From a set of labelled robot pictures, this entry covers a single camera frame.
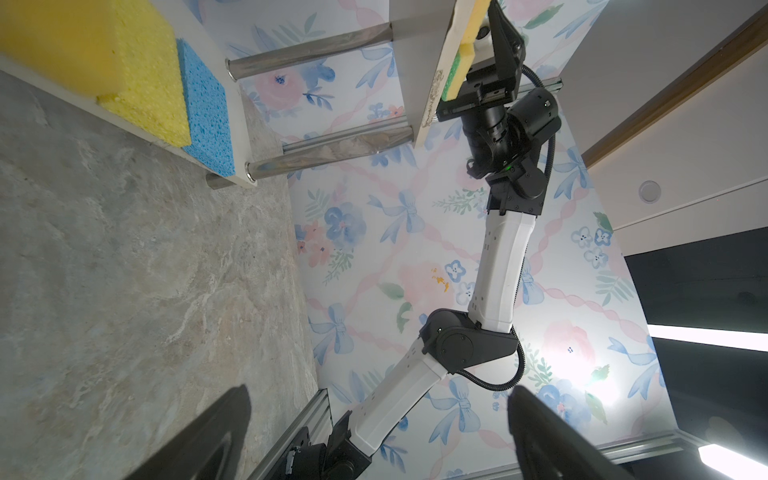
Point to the blue sponge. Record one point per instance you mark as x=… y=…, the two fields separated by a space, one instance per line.
x=207 y=113

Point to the white two-tier shelf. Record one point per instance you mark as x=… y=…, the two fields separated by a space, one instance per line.
x=311 y=81

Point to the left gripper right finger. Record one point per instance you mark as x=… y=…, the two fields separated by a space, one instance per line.
x=547 y=447

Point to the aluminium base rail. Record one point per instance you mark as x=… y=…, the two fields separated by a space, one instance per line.
x=312 y=426

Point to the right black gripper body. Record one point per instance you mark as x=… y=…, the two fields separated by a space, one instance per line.
x=506 y=118

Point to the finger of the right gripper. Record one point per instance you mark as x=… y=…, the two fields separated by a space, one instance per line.
x=497 y=51

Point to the ceiling light strip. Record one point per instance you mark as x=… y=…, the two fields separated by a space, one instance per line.
x=721 y=338

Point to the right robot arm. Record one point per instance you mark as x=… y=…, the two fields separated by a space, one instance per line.
x=450 y=341

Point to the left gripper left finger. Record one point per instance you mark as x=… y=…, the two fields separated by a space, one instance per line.
x=210 y=447

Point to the dark yellow sponge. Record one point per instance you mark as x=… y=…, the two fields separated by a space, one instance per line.
x=466 y=52

